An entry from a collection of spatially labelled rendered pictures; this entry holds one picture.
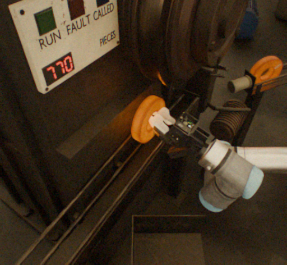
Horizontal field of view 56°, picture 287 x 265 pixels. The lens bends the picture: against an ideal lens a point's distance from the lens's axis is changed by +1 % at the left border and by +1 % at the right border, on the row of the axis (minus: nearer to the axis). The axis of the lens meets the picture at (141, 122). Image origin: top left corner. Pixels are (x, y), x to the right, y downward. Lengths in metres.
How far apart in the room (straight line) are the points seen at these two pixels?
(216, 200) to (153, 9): 0.56
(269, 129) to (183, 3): 1.62
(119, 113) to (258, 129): 1.47
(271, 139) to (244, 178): 1.33
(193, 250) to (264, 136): 1.36
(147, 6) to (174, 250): 0.66
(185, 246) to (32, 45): 0.67
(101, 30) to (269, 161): 0.65
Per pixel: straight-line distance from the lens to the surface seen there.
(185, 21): 0.67
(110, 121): 0.79
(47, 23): 0.56
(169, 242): 0.88
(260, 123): 2.19
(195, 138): 0.77
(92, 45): 0.67
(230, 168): 0.78
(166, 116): 0.82
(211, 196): 0.87
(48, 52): 0.58
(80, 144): 0.74
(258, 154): 0.96
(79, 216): 0.86
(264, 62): 1.32
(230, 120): 1.34
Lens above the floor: 1.42
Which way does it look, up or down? 45 degrees down
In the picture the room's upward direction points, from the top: straight up
